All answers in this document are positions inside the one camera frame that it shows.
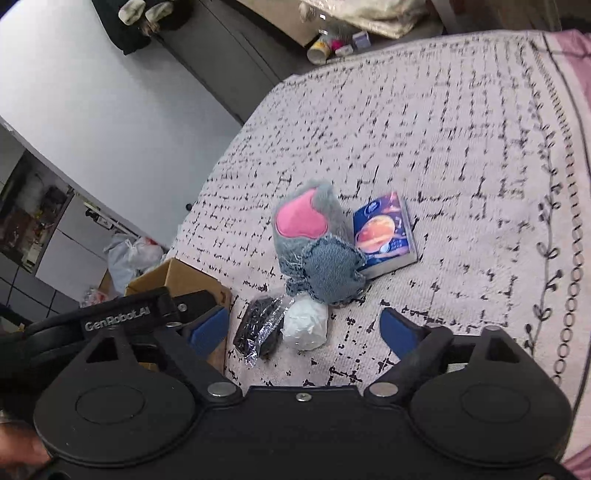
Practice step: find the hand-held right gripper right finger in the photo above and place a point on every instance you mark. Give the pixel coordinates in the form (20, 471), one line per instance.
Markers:
(398, 333)

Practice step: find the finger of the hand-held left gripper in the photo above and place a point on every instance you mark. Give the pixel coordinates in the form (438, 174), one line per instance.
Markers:
(196, 303)

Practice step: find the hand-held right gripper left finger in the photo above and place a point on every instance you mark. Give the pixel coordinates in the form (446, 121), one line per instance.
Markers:
(208, 330)

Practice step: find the cardboard box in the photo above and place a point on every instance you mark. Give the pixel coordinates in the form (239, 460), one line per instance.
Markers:
(184, 279)

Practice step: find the black item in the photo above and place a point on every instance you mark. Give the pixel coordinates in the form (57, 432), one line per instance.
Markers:
(258, 328)

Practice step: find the white soft bundle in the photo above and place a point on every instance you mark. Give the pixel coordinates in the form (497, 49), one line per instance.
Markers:
(304, 325)

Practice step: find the blue planet book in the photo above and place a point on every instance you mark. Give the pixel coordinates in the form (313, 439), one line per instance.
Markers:
(384, 230)

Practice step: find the grey plush toy with denim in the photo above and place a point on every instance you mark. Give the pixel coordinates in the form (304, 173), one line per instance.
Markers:
(300, 224)

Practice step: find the person's left hand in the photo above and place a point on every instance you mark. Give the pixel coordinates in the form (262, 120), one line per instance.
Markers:
(21, 445)

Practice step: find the white plastic bags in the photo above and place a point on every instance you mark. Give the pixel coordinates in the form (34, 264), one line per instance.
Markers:
(130, 258)

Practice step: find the patterned white bed cover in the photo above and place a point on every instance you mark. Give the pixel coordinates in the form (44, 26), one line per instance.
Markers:
(415, 138)

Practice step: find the dark grey cabinet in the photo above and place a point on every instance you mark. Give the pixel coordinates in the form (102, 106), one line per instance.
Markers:
(221, 60)

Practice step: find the paper cup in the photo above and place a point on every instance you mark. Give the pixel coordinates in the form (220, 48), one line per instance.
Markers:
(318, 51)

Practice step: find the dark garment with beige paws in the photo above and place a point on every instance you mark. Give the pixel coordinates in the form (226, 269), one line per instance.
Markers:
(134, 27)

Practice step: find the small lavender box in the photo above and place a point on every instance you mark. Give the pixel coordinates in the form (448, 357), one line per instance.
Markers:
(361, 40)

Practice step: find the beige fabric bag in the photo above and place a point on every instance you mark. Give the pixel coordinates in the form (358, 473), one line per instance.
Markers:
(383, 18)

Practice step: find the cluttered wall shelf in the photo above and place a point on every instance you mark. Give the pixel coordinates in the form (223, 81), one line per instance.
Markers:
(32, 217)

